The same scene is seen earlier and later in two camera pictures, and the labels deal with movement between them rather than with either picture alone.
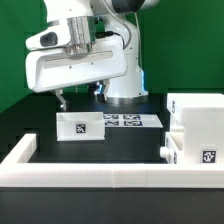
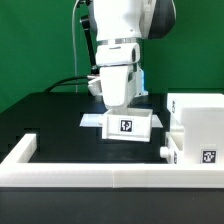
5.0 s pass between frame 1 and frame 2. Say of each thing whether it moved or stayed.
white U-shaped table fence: stayed
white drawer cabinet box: stayed
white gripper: moved
